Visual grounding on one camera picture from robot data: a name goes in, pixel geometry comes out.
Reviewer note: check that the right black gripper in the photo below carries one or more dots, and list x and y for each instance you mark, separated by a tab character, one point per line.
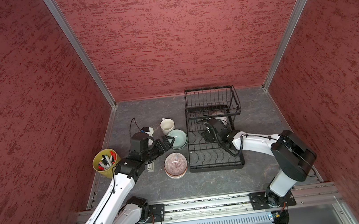
207	135

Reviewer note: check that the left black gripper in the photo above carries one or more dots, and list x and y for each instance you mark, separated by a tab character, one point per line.
157	142

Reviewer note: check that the blue triangle pattern bowl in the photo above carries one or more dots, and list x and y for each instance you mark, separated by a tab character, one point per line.
219	114

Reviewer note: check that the pink striped bowl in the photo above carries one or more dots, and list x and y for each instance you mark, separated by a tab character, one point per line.
175	164

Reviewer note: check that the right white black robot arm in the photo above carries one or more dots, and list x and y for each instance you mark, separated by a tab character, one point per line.
294	157

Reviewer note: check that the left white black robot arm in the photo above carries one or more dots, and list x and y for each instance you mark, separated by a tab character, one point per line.
114	207

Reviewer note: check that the teal line pattern bowl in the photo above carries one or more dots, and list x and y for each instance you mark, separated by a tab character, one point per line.
180	139

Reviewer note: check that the white ceramic mug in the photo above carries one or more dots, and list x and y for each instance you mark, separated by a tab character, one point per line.
167	125

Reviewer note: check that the white bottom bowl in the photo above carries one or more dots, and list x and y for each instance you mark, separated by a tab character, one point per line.
177	176

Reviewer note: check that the markers in yellow cup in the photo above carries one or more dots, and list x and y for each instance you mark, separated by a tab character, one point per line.
105	160

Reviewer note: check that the yellow cup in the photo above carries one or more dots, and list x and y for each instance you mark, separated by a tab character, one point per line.
107	173

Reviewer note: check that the black wire dish rack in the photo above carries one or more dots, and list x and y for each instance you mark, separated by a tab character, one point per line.
210	114

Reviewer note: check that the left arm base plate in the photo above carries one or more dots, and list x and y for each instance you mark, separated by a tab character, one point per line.
156	213

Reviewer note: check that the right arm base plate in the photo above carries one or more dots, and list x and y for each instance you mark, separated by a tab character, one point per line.
263	201

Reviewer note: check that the aluminium front rail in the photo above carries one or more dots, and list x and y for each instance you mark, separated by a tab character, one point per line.
239	203

